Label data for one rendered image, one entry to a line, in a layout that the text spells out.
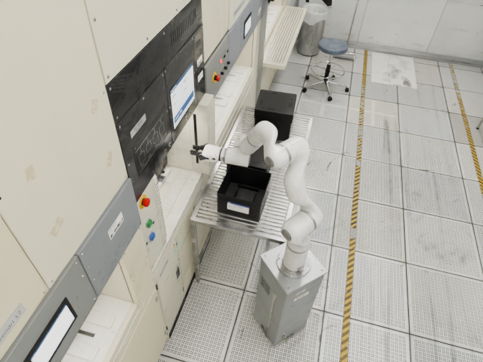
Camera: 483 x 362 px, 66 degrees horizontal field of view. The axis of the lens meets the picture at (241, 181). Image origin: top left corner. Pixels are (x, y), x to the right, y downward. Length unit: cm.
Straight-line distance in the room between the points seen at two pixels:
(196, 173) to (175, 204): 29
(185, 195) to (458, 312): 218
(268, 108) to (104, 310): 171
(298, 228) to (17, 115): 127
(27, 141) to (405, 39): 573
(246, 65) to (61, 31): 266
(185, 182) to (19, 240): 148
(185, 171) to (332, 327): 150
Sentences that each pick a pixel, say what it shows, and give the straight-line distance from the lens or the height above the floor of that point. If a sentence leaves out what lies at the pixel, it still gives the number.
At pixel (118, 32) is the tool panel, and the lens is 129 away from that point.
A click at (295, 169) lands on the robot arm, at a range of 174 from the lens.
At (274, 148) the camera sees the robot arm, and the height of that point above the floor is 153.
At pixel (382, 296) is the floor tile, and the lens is 314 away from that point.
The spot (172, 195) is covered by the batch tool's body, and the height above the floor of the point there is 87.
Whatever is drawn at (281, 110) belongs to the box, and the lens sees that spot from 278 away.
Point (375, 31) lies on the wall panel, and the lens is 620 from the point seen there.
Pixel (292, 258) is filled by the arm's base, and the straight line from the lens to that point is 205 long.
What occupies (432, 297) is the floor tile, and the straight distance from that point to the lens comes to 330.
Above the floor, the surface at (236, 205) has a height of 87.
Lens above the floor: 258
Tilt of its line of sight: 45 degrees down
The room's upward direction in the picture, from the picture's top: 3 degrees clockwise
